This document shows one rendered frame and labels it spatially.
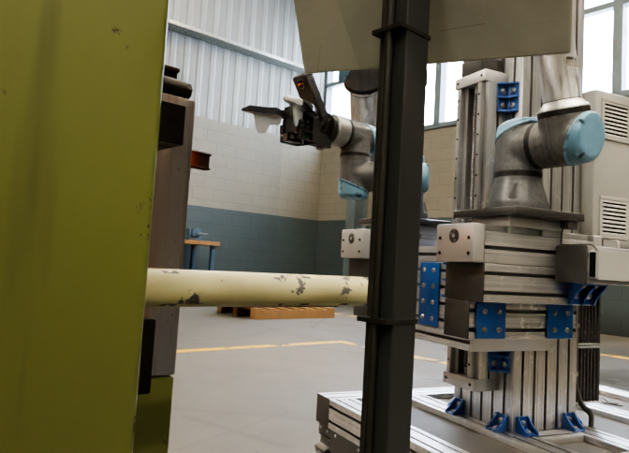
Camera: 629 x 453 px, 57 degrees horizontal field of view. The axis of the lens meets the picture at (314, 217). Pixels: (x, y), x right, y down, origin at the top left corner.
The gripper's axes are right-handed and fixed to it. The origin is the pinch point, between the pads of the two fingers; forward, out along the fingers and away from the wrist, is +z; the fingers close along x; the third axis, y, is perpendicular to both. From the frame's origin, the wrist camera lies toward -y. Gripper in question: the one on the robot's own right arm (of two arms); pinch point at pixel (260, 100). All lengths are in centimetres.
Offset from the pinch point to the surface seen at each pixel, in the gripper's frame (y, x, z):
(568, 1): 3, -71, 10
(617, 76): -224, 182, -681
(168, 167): 20.4, -15.9, 28.8
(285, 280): 37, -39, 22
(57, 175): 28, -44, 55
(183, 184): 22.8, -15.9, 25.8
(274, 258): 28, 745, -597
